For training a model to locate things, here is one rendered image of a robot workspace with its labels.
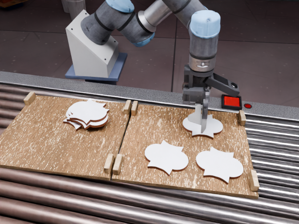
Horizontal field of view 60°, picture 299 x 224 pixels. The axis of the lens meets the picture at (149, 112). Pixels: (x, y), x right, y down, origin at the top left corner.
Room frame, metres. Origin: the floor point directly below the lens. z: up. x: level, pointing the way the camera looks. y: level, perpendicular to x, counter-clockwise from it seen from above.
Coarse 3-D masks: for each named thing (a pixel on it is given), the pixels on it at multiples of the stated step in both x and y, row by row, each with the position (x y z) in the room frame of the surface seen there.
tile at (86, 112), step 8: (80, 104) 0.73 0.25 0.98; (88, 104) 0.73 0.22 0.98; (96, 104) 0.73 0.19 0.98; (104, 104) 0.73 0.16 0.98; (72, 112) 0.68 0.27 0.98; (80, 112) 0.68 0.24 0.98; (88, 112) 0.68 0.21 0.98; (96, 112) 0.68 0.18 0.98; (104, 112) 0.68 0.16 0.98; (80, 120) 0.65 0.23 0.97; (88, 120) 0.64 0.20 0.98; (96, 120) 0.65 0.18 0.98
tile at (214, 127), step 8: (184, 120) 0.68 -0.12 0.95; (208, 120) 0.68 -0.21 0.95; (216, 120) 0.68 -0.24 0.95; (184, 128) 0.65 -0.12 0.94; (192, 128) 0.64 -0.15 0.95; (200, 128) 0.64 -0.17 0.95; (208, 128) 0.64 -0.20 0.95; (216, 128) 0.64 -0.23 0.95; (192, 136) 0.61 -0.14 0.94; (208, 136) 0.61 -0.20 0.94
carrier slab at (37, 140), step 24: (48, 96) 0.84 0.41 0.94; (24, 120) 0.69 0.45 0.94; (48, 120) 0.69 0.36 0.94; (120, 120) 0.69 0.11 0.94; (0, 144) 0.58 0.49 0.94; (24, 144) 0.58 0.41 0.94; (48, 144) 0.58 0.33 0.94; (72, 144) 0.58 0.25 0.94; (96, 144) 0.58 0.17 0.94; (120, 144) 0.58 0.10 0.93; (24, 168) 0.48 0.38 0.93; (48, 168) 0.48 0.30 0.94; (72, 168) 0.48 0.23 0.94; (96, 168) 0.48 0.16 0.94
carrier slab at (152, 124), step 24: (144, 120) 0.69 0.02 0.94; (168, 120) 0.69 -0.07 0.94; (144, 144) 0.58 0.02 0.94; (192, 144) 0.58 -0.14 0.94; (216, 144) 0.58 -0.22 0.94; (240, 144) 0.58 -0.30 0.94; (144, 168) 0.48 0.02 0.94; (192, 168) 0.48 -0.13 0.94; (216, 192) 0.40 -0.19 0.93; (240, 192) 0.40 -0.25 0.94
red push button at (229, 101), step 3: (225, 96) 0.85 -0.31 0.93; (225, 99) 0.83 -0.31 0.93; (228, 99) 0.83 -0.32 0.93; (231, 99) 0.83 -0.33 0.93; (234, 99) 0.83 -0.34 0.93; (237, 99) 0.83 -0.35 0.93; (225, 102) 0.81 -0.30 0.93; (228, 102) 0.81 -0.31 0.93; (231, 102) 0.81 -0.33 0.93; (234, 102) 0.81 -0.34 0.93; (237, 102) 0.81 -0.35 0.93; (231, 105) 0.79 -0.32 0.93; (234, 105) 0.79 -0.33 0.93; (237, 105) 0.79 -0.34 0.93
